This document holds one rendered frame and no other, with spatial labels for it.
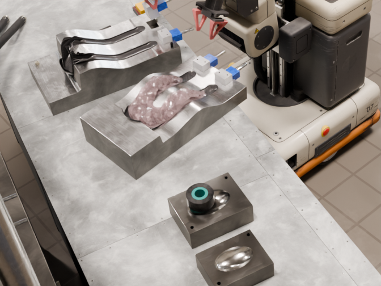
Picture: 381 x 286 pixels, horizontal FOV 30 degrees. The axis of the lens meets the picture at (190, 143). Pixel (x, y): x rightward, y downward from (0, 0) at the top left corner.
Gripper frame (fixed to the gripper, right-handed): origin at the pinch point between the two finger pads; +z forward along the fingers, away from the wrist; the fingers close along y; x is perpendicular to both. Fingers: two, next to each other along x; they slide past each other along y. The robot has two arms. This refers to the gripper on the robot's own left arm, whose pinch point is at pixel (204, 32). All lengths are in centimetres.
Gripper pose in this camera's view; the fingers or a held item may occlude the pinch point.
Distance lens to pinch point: 241.3
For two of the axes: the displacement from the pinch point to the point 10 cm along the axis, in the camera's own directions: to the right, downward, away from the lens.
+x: 7.3, -1.3, 6.7
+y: 6.3, 5.0, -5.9
